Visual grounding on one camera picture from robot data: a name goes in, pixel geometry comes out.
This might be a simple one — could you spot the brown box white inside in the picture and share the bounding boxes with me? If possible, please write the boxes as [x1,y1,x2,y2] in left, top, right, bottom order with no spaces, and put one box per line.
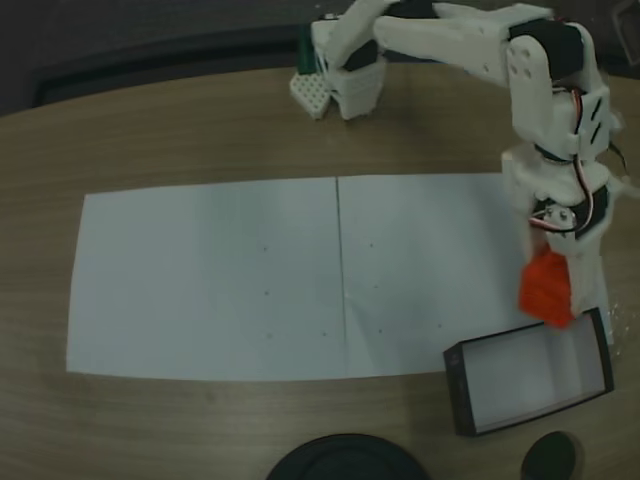
[443,307,616,438]

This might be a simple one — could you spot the green table clamp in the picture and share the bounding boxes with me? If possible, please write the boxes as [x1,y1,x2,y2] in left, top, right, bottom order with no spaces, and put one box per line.
[297,22,322,76]

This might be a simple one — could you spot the orange cube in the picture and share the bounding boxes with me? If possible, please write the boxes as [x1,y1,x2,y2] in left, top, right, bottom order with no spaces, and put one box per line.
[517,249,574,329]

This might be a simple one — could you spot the round table cable hole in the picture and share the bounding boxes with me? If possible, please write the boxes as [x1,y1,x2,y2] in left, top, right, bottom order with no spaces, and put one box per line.
[519,430,584,480]

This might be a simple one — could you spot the black round lamp base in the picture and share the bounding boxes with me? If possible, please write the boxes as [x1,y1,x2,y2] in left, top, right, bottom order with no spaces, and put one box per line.
[264,433,427,480]

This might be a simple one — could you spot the white paper sheet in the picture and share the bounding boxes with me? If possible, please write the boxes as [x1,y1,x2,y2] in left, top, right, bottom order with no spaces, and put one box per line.
[335,172,615,379]
[66,177,349,383]

